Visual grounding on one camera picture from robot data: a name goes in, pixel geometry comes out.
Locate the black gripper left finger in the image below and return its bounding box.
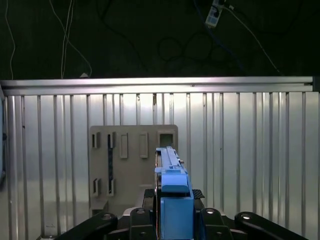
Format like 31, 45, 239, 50
56, 188, 158, 240

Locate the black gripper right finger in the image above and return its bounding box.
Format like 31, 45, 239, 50
192, 188, 310, 240

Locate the hard disk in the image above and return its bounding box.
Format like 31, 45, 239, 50
153, 146, 197, 240

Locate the grey parts rack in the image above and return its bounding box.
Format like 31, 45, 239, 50
89, 124, 179, 218

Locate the dark RAM stick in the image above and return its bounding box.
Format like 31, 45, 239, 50
107, 134, 114, 196

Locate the white power strip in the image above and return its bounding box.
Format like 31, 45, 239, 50
204, 0, 226, 28

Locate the black floor cable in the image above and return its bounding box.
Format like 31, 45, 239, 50
96, 0, 226, 73

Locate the blue floor cable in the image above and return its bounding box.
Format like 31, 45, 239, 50
193, 0, 245, 72

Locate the grey power strip cable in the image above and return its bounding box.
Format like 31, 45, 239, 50
223, 4, 282, 75

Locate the thin white cable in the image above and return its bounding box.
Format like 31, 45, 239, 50
4, 0, 16, 80
48, 0, 93, 79

